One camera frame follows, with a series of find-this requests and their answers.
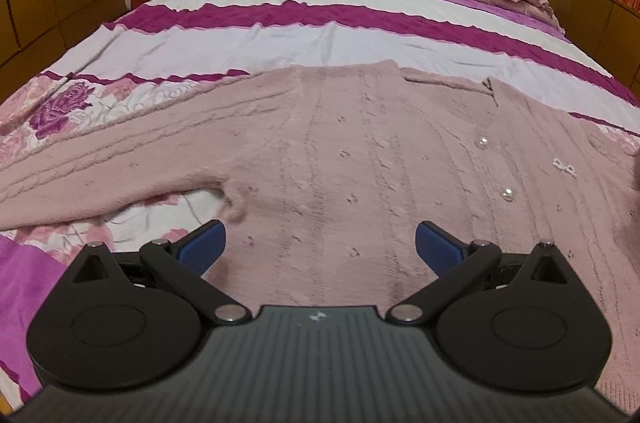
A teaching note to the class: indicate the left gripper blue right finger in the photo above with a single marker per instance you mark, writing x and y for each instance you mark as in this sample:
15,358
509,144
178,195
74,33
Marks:
515,322

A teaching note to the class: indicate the pink knitted cardigan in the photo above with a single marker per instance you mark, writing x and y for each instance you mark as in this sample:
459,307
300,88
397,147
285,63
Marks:
325,172

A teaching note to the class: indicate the wooden side cabinet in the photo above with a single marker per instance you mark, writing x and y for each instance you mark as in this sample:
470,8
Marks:
606,31

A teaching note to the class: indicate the floral striped bed cover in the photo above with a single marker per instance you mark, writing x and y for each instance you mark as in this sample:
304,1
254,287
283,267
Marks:
168,47

